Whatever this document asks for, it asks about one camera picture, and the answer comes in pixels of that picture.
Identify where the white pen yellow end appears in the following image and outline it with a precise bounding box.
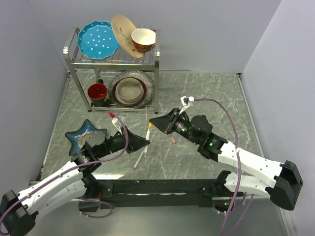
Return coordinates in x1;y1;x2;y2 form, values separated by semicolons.
144;127;151;157

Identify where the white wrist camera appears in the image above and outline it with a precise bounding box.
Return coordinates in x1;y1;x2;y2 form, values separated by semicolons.
108;112;125;134
179;96;194;114

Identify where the white pen orange end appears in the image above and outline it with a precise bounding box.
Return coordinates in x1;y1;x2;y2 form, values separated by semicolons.
133;151;144;170

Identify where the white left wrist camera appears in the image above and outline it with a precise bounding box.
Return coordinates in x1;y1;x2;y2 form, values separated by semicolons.
108;112;125;134

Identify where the beige ceramic bowl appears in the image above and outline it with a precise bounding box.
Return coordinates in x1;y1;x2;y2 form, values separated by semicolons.
115;77;144;104

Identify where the steel dish rack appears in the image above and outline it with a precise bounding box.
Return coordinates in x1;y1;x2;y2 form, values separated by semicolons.
63;27;160;114

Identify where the beige floral plate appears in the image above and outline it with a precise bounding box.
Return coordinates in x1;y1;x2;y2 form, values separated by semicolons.
111;14;144;59

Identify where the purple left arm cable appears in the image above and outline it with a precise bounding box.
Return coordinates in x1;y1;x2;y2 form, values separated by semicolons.
0;114;130;234

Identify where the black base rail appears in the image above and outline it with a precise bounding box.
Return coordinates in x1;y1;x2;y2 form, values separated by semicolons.
77;178;244;213

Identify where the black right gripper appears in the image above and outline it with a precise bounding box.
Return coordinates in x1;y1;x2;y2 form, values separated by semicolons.
150;108;200;145

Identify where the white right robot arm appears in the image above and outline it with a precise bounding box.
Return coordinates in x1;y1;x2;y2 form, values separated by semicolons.
149;108;303;210

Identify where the blue polka dot plate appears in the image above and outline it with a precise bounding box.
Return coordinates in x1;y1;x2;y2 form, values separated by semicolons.
77;21;120;60

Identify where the red mug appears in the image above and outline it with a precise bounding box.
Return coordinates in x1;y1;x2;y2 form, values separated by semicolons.
88;83;109;107

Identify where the blue star-shaped dish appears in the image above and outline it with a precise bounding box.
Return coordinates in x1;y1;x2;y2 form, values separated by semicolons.
64;119;107;156

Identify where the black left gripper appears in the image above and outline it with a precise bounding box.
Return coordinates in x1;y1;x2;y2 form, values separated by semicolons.
96;125;150;158

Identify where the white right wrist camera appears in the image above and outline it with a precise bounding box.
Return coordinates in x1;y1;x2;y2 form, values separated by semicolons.
179;96;194;114

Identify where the red and white bowl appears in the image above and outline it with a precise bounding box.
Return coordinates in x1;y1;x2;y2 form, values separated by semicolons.
131;29;156;53

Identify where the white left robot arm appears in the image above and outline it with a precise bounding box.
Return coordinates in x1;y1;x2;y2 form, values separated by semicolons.
0;128;150;236

